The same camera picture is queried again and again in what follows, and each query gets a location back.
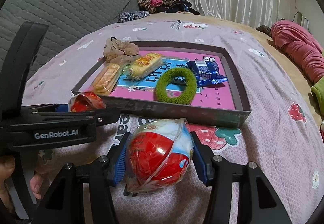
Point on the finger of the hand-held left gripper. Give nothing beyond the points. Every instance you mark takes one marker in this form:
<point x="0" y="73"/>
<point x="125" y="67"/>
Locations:
<point x="60" y="108"/>
<point x="106" y="115"/>

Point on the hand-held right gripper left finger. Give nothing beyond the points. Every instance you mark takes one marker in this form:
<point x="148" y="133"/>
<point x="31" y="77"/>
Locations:
<point x="119" y="163"/>

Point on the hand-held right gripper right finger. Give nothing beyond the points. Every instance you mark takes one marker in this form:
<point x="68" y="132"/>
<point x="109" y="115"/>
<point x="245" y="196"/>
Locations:
<point x="201" y="163"/>

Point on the red toy capsule ball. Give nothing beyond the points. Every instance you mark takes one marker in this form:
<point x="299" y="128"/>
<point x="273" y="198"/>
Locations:
<point x="87" y="102"/>
<point x="157" y="158"/>

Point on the orange wafer packet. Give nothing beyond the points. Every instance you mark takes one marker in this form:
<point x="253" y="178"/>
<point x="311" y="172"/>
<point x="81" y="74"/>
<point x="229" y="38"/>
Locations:
<point x="106" y="78"/>

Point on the grey cardboard box tray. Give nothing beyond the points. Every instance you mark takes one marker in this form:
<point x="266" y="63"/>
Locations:
<point x="177" y="112"/>

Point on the green fuzzy scrunchie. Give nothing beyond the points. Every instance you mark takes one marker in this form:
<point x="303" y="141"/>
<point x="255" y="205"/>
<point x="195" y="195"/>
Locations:
<point x="164" y="92"/>

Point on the yellow cake packet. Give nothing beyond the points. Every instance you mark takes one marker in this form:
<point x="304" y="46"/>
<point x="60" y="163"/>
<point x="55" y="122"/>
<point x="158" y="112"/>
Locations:
<point x="145" y="66"/>

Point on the beige mesh scrunchie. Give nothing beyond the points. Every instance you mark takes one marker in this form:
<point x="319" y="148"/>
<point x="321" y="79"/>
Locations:
<point x="119" y="49"/>

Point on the blue snack packet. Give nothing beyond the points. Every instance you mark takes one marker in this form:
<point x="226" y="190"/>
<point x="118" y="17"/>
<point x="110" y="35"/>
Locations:
<point x="206" y="71"/>

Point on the person's left hand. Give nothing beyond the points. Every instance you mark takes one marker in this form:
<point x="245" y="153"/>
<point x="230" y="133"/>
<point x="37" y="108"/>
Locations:
<point x="6" y="171"/>

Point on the purple printed blanket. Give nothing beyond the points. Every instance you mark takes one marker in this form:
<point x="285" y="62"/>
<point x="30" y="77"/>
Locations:
<point x="265" y="102"/>

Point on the grey quilted headboard cover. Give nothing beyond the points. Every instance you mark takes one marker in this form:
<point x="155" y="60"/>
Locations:
<point x="70" y="11"/>

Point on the dark floral cloth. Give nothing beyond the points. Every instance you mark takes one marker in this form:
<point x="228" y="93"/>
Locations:
<point x="133" y="16"/>

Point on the beige bed sheet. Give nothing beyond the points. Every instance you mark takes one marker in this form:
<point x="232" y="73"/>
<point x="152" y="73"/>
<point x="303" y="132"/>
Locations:
<point x="276" y="62"/>

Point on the green blanket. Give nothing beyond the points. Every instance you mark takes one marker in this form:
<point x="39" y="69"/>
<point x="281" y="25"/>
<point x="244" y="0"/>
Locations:
<point x="318" y="96"/>

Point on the dark brown cloth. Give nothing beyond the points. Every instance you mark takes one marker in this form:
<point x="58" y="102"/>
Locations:
<point x="263" y="31"/>

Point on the pink quilt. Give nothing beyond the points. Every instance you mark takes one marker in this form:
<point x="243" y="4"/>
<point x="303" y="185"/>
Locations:
<point x="296" y="44"/>

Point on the metal rack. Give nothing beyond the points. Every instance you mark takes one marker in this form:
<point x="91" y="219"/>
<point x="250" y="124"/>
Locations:
<point x="301" y="20"/>

